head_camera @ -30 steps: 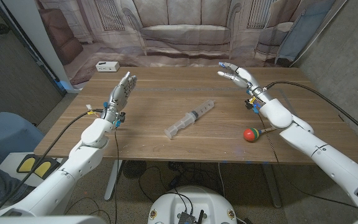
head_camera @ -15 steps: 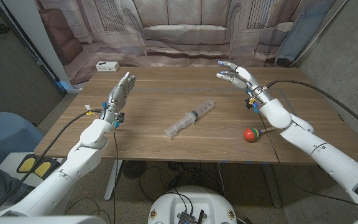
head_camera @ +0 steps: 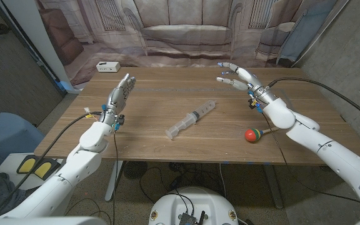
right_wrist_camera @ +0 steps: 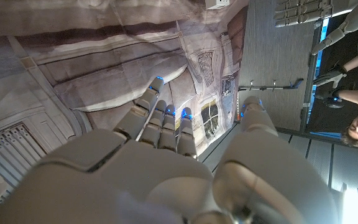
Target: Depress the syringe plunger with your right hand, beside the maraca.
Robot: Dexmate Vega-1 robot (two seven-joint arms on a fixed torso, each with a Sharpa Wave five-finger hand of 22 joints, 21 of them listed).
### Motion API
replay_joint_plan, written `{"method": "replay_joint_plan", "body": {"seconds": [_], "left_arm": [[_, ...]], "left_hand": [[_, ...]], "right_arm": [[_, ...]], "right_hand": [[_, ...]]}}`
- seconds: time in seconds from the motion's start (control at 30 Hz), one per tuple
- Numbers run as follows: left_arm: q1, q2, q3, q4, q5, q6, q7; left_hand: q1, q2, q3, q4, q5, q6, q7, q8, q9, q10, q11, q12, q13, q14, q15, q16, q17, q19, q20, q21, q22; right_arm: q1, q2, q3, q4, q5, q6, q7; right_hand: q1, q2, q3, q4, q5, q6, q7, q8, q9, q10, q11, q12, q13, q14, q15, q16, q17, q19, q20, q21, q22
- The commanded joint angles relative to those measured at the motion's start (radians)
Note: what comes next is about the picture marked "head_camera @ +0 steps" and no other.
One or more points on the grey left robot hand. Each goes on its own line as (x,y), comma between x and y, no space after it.
(117,97)

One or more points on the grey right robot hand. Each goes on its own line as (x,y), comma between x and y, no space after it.
(252,82)

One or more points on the clear plastic syringe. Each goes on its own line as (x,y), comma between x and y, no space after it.
(187,120)

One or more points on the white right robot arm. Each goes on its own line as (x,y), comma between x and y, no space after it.
(323,147)

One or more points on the red striped wooden maraca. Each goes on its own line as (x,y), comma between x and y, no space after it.
(252,135)

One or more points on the white power strip box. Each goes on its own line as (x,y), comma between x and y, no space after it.
(107,66)

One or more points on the black round floor device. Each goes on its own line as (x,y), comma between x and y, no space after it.
(135,169)

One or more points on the printed sofa room backdrop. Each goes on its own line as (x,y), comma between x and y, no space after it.
(186,31)

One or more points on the white table leg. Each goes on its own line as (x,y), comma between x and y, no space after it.
(114,181)

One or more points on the white backdrop side panel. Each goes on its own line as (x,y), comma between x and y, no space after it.
(33,34)

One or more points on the yellow black foot pedal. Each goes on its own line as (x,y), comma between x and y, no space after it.
(41,168)

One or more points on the grey table leg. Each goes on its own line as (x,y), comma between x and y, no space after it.
(273,187)

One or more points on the blue padded chair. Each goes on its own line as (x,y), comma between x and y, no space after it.
(8,134)

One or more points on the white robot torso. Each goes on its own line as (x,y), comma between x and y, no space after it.
(195,200)

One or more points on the white floor platform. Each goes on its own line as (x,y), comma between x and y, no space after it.
(8,175)

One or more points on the black module on torso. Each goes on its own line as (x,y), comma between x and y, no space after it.
(187,218)

